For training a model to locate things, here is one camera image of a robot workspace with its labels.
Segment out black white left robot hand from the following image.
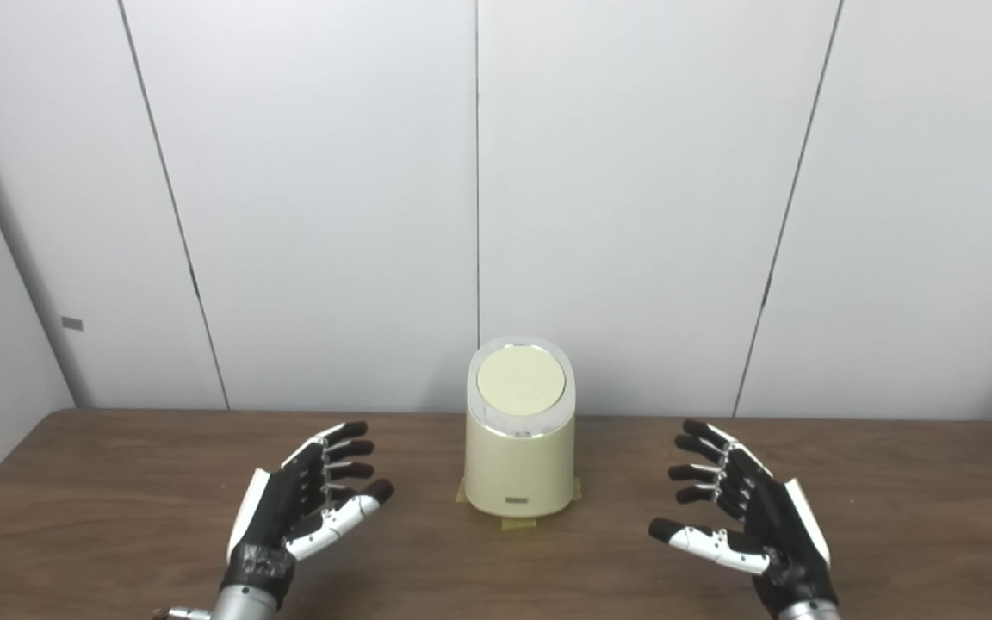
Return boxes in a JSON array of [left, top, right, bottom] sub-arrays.
[[225, 420, 394, 604]]

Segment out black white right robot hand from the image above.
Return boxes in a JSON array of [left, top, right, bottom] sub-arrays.
[[648, 419, 839, 616]]

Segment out round cream bin lid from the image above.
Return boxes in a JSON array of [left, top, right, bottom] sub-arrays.
[[476, 344, 567, 418]]

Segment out cream-colored trash bin body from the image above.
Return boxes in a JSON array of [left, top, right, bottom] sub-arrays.
[[464, 336, 577, 519]]

